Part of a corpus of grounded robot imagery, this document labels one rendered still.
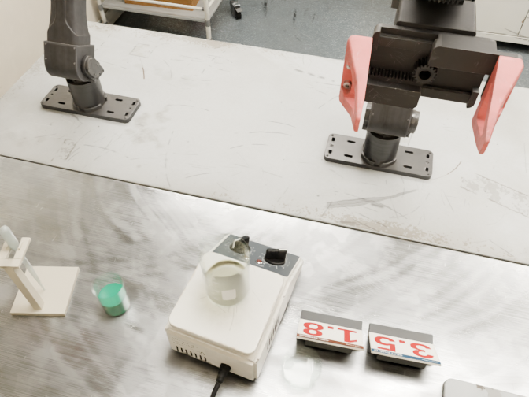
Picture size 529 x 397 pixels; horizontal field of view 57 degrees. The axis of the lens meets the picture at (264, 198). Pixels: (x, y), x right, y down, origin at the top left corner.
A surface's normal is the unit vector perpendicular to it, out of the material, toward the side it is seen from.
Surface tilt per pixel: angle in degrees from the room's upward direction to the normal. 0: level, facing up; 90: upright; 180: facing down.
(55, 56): 60
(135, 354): 0
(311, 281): 0
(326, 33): 0
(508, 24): 90
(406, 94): 91
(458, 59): 91
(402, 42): 91
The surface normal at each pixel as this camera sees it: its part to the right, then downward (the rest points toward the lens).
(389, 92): -0.25, 0.75
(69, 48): -0.22, 0.32
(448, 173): 0.00, -0.65
